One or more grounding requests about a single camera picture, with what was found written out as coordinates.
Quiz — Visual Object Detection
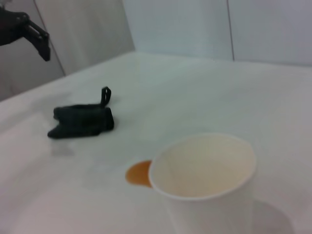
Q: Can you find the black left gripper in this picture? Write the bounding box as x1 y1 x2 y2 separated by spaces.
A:
0 6 51 62

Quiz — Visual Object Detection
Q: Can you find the dark blue rag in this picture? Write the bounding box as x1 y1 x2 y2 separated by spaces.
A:
47 86 116 140

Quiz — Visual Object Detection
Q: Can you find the white plastic cup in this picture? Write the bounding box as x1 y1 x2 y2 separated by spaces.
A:
148 133 258 234

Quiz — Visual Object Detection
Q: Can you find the orange liquid stain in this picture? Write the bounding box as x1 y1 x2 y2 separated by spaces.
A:
124 159 155 190

